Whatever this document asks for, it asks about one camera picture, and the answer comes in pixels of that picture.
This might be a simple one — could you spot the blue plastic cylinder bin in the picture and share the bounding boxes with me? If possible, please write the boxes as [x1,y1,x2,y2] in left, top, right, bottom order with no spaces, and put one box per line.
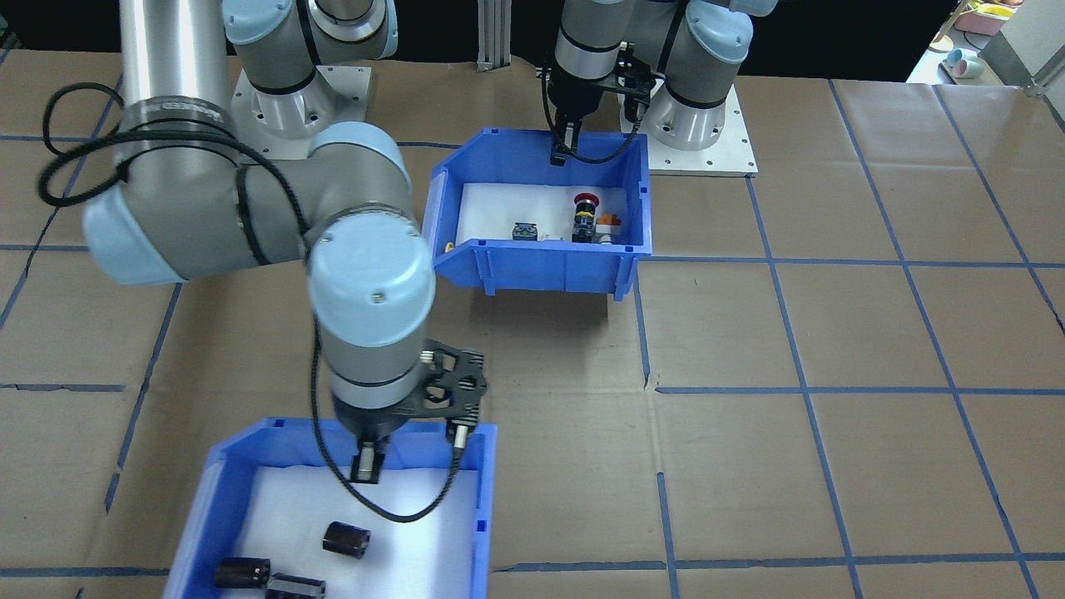
[162,418,498,599]

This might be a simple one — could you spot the blue plastic button bin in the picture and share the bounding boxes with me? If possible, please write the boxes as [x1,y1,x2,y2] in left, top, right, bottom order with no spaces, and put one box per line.
[422,126,654,302]

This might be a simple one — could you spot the red emergency stop button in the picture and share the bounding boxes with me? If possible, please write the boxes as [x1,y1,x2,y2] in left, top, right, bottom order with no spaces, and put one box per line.
[571,191,602,244]

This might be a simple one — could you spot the black cylinder part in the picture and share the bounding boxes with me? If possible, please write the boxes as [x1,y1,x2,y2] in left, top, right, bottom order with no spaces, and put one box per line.
[214,556,271,592]
[265,572,327,599]
[323,521,372,560]

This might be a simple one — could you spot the white side table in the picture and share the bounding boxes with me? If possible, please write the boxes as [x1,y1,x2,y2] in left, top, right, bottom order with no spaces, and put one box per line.
[905,33,1033,84]

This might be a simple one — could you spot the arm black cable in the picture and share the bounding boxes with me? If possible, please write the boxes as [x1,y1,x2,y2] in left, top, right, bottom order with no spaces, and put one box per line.
[539,67,560,134]

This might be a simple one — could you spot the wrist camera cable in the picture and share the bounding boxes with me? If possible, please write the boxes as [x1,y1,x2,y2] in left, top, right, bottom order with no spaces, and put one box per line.
[310,333,468,525]

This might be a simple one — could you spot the black camera bracket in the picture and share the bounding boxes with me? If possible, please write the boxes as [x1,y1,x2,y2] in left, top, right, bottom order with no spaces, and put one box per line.
[601,46,658,94]
[389,339,488,427]

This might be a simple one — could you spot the aluminium extrusion post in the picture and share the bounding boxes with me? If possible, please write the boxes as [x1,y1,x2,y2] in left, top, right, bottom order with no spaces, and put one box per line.
[476,0,513,74]

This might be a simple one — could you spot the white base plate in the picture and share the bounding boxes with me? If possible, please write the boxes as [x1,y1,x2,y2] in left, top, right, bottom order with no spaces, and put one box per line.
[229,65,373,161]
[620,83,760,177]

